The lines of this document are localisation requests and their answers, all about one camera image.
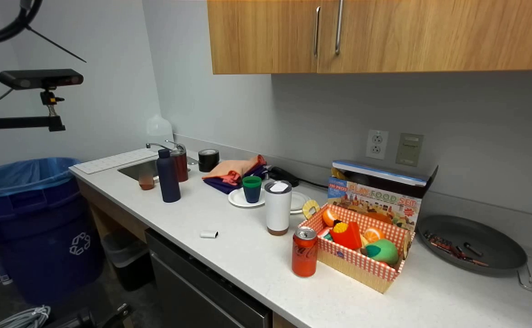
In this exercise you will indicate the wooden cupboard door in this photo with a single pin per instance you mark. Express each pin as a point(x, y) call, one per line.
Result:
point(424, 35)

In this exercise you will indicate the wooden upper cupboard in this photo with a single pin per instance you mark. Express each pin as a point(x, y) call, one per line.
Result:
point(262, 36)

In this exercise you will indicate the green and blue cup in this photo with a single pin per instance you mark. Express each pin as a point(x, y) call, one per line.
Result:
point(251, 188)

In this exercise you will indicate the white travel tumbler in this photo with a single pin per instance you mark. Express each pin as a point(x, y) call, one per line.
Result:
point(277, 206)

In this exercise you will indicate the orange and navy cloth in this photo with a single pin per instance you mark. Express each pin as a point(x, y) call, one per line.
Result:
point(227, 173)

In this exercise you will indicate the white plate under cup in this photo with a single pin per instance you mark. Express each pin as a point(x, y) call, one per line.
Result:
point(236, 197)

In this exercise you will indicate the empty white plate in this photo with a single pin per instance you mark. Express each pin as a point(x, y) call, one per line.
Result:
point(297, 202)

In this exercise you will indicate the red soda can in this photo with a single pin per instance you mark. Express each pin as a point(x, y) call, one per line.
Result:
point(304, 251)

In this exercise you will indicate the small white marker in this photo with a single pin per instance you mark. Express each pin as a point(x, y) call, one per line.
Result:
point(213, 233)

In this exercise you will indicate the navy water bottle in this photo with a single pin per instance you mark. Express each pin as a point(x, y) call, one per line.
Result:
point(167, 177)

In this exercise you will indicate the red toy pepper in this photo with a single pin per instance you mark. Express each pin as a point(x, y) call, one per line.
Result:
point(346, 233)

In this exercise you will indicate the red checkered cardboard tray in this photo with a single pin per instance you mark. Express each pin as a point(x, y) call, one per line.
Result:
point(355, 262)

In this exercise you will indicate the small brown bowl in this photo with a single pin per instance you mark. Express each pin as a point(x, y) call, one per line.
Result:
point(145, 182)

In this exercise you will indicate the blue toy food box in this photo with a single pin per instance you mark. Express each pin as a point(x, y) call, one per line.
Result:
point(382, 193)

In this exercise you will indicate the dark grey frying pan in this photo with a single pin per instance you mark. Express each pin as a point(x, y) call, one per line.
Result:
point(470, 244)

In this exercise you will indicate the blue recycling bin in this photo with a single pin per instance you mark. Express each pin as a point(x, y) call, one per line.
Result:
point(49, 246)

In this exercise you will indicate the white wall outlet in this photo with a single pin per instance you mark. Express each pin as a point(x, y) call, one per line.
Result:
point(375, 144)

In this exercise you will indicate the beige wall switch plate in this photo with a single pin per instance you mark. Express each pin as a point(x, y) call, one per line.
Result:
point(408, 149)

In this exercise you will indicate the black stereo camera on mount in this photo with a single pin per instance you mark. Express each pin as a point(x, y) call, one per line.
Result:
point(43, 78)

